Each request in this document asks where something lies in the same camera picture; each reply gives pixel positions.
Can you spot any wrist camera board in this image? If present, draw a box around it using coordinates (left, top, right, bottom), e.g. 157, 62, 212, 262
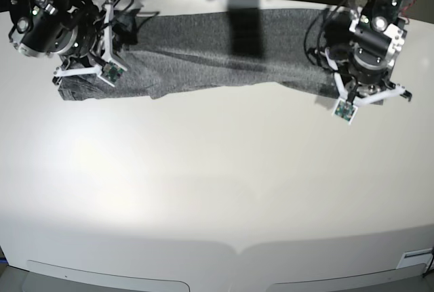
99, 62, 124, 87
332, 98, 358, 125

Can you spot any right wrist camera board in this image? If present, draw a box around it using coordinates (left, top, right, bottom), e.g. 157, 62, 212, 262
99, 62, 124, 87

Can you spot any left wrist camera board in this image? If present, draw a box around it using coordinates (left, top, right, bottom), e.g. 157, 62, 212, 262
332, 98, 358, 125

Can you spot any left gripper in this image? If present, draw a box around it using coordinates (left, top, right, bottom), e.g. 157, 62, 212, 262
323, 46, 412, 106

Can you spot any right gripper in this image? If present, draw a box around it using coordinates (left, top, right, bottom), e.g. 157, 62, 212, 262
53, 0, 135, 84

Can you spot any white label sticker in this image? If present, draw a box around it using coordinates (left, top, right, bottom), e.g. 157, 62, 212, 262
397, 249, 433, 269

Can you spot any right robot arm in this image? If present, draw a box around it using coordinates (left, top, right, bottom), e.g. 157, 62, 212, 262
1, 0, 129, 87

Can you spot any grey heather long-sleeve shirt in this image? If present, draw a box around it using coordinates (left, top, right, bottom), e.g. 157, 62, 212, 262
58, 9, 338, 101

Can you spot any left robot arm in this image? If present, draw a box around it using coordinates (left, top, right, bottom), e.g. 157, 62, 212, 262
322, 0, 415, 110

